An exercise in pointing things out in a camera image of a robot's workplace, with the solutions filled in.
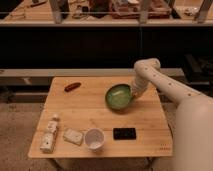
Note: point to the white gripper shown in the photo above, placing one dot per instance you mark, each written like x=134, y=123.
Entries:
x=139, y=87

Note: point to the white spray bottle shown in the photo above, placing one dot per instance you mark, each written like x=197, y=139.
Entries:
x=50, y=134

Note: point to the white square sponge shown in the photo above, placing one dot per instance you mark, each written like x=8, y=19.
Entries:
x=73, y=136

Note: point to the brown sausage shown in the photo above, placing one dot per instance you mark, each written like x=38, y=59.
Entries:
x=72, y=86

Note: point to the wooden table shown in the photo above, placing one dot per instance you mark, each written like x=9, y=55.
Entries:
x=84, y=108

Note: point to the white plastic cup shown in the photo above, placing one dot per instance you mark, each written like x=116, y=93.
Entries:
x=94, y=139

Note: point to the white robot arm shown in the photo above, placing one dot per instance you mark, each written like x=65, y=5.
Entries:
x=193, y=133

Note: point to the green ceramic bowl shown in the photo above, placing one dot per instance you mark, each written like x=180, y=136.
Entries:
x=118, y=96

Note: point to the black rectangular phone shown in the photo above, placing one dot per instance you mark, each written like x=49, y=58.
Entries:
x=124, y=133

